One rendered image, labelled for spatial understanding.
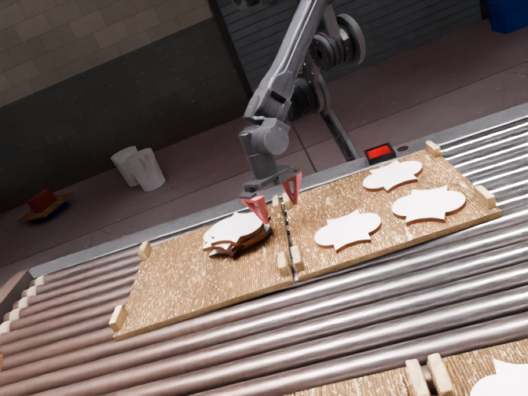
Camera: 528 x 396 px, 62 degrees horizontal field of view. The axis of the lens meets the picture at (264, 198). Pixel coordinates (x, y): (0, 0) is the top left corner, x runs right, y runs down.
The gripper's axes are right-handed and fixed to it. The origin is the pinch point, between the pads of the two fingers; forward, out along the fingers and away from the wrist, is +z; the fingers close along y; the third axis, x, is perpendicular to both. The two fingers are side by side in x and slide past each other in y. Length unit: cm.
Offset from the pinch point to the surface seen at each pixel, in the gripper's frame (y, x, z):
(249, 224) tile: -5.2, 6.3, 1.3
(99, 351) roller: -45, 19, 12
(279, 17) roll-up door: 335, 333, -68
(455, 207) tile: 17.8, -31.4, 6.7
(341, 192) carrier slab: 19.0, -1.1, 4.7
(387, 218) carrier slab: 12.7, -18.7, 7.2
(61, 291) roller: -41, 58, 8
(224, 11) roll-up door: 285, 367, -96
